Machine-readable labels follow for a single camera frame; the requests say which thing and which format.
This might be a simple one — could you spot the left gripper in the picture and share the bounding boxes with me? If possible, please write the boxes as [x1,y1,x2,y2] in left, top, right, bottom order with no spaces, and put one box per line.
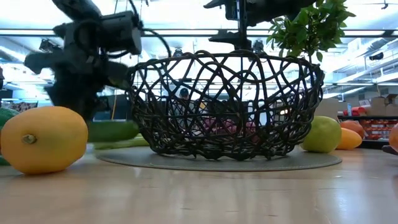
[24,11,144,122]

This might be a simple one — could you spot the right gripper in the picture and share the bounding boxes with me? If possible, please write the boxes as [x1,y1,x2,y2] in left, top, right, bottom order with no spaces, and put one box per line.
[203,0,317,51]

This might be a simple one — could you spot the green cucumber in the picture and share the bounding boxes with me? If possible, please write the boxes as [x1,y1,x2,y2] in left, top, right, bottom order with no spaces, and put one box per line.
[86,120,140,143]

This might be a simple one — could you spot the yellow lemon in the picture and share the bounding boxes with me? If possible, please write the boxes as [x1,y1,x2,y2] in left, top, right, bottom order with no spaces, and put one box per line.
[0,105,90,175]

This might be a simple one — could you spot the purple grape bunch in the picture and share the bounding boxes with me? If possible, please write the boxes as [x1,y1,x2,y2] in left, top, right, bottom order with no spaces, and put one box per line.
[198,116,262,144]

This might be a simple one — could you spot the black woven wire basket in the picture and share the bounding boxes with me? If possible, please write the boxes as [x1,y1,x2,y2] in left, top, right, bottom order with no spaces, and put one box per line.
[126,49,326,162]

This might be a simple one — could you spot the yellow-green apple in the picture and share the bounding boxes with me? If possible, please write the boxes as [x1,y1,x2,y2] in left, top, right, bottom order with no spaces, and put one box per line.
[300,115,342,154]

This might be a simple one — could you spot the yellow mango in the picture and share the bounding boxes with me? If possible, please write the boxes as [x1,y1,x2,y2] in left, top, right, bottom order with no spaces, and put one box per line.
[336,127,363,151]

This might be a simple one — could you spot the orange mini pumpkin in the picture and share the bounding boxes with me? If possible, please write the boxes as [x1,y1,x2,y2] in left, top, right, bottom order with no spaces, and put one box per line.
[388,123,398,152]

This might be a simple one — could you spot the black computer monitor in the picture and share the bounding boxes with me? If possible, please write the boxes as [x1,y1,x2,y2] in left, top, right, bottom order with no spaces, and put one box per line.
[99,95,133,121]

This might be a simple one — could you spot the patterned cloth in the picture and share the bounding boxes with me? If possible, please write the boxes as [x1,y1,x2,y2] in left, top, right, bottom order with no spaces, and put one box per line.
[9,101,38,113]

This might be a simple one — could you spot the grey round placemat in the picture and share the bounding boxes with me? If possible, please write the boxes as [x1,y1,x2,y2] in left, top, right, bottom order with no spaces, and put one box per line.
[95,146,343,172]

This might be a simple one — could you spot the green leafy plant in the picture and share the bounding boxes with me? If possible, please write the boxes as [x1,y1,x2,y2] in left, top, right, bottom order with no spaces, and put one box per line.
[266,0,357,63]

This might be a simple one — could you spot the white plant pot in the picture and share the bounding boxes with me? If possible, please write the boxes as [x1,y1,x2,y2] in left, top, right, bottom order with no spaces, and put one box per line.
[313,98,340,121]

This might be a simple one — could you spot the red container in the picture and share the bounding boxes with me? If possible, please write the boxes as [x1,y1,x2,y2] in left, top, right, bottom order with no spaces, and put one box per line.
[343,106,368,116]

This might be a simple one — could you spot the cardboard boxes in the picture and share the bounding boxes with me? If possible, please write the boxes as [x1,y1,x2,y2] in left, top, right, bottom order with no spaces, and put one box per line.
[371,94,398,116]

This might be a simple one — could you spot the shelf with red bins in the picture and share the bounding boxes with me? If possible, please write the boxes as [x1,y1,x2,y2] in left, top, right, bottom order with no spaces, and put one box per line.
[337,114,398,149]

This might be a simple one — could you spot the black ceiling camera cluster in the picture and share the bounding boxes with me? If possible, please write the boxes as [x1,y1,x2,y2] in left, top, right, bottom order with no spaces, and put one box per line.
[39,39,65,54]

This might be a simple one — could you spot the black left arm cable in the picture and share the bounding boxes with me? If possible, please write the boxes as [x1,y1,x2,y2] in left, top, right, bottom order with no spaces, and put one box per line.
[127,0,172,59]

